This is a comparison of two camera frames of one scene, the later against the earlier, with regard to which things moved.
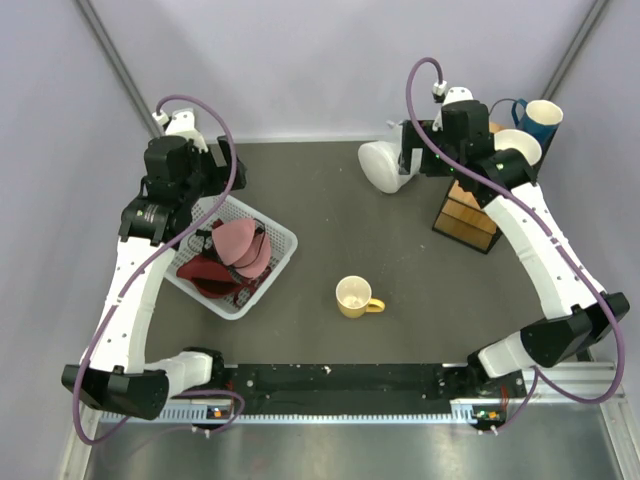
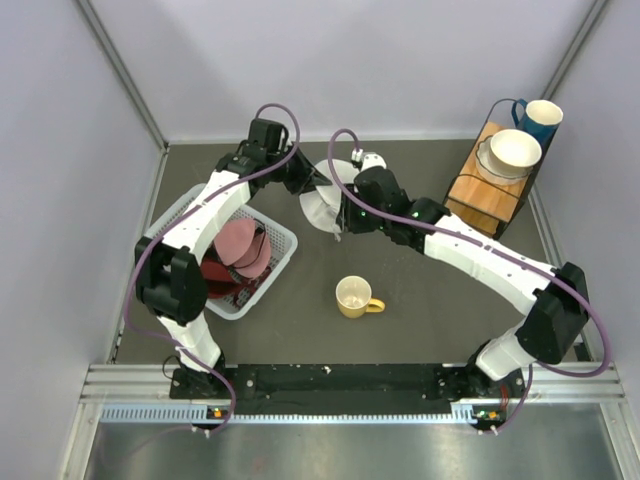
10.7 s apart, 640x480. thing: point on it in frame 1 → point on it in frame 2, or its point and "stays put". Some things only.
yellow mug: [354, 297] stays put
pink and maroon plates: [243, 244] stays put
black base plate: [364, 389] stays put
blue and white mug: [540, 118] stays put
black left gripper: [218, 172] → [302, 180]
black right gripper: [407, 144] → [346, 218]
